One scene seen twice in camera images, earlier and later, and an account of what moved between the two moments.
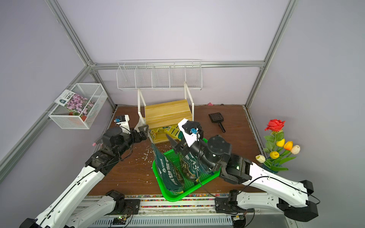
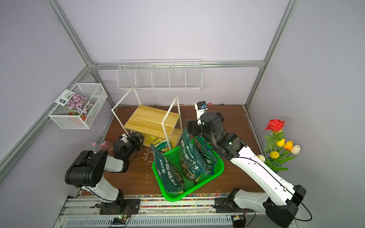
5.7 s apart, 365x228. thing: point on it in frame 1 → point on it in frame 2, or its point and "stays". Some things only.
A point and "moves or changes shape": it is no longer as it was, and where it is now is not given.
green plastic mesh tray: (189, 183) stays
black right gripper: (178, 147) → (193, 124)
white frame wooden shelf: (162, 119) moves or changes shape
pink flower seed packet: (75, 104) stays
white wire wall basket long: (159, 74) stays
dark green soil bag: (168, 173) stays
